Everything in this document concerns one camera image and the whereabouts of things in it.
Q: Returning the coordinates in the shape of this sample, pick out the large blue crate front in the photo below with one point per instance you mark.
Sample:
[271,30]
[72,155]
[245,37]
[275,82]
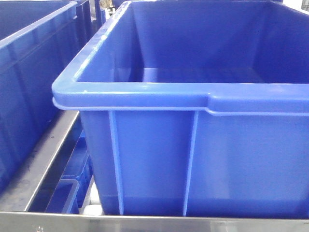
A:
[196,108]

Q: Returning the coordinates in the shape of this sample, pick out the blue crate left side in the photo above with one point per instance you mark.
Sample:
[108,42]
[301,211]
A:
[38,39]

